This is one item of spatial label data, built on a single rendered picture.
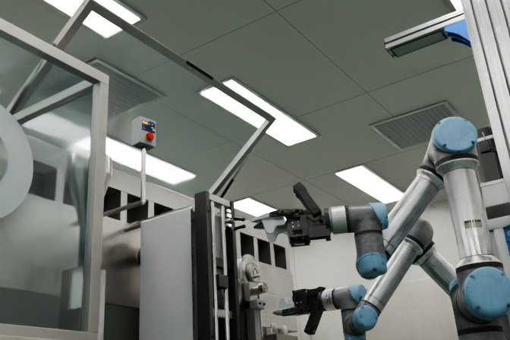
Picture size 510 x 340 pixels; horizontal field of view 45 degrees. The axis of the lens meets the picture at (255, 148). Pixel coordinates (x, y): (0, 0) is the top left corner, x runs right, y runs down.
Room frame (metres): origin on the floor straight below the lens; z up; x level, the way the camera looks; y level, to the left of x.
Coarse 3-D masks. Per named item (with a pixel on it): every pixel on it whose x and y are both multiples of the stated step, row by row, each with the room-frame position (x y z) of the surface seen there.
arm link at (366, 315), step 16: (416, 224) 2.06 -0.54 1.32; (416, 240) 2.04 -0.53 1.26; (400, 256) 2.05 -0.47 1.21; (416, 256) 2.07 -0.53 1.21; (400, 272) 2.05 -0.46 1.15; (384, 288) 2.04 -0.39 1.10; (368, 304) 2.03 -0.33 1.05; (384, 304) 2.05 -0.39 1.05; (352, 320) 2.04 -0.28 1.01; (368, 320) 2.01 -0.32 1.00
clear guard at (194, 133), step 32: (96, 32) 1.67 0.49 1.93; (96, 64) 1.77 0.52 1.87; (128, 64) 1.84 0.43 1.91; (160, 64) 1.91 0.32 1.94; (128, 96) 1.96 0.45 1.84; (160, 96) 2.03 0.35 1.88; (192, 96) 2.12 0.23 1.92; (224, 96) 2.21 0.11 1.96; (128, 128) 2.08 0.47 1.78; (160, 128) 2.17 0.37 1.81; (192, 128) 2.26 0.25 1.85; (224, 128) 2.36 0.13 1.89; (256, 128) 2.47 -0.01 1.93; (128, 160) 2.21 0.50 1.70; (160, 160) 2.31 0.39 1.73; (192, 160) 2.41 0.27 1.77; (224, 160) 2.52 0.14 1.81; (192, 192) 2.58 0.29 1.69
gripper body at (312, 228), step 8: (328, 208) 1.59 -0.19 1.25; (296, 216) 1.58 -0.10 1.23; (304, 216) 1.58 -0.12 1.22; (312, 216) 1.60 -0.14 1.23; (320, 216) 1.60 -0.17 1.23; (328, 216) 1.57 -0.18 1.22; (288, 224) 1.60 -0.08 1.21; (296, 224) 1.59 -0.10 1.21; (304, 224) 1.58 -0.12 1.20; (312, 224) 1.60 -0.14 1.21; (320, 224) 1.60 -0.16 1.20; (328, 224) 1.58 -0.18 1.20; (288, 232) 1.58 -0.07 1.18; (296, 232) 1.59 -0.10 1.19; (304, 232) 1.58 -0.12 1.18; (312, 232) 1.59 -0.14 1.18; (320, 232) 1.59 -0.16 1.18; (328, 232) 1.59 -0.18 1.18; (296, 240) 1.62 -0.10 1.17; (304, 240) 1.62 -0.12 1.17; (312, 240) 1.61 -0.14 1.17; (328, 240) 1.61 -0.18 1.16
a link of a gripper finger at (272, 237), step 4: (260, 224) 1.65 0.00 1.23; (256, 228) 1.66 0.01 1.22; (260, 228) 1.66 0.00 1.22; (264, 228) 1.66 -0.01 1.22; (276, 228) 1.65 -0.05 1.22; (280, 228) 1.65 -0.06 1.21; (284, 228) 1.64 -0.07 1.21; (276, 232) 1.65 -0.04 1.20; (280, 232) 1.65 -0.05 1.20; (284, 232) 1.64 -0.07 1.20; (268, 236) 1.65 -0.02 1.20; (272, 236) 1.65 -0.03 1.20; (276, 236) 1.65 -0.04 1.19; (272, 240) 1.65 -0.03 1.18
